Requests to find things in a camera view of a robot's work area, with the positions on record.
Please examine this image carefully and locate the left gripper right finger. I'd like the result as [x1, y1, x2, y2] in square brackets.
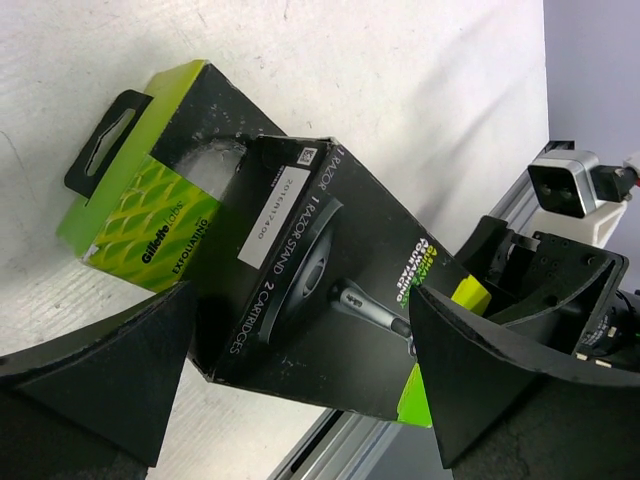
[409, 287, 639, 479]

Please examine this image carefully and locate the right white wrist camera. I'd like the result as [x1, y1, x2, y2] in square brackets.
[528, 149, 639, 248]

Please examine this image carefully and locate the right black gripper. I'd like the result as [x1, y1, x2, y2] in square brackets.
[457, 215, 639, 372]

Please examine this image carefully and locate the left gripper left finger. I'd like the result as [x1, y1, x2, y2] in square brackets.
[1, 283, 197, 479]

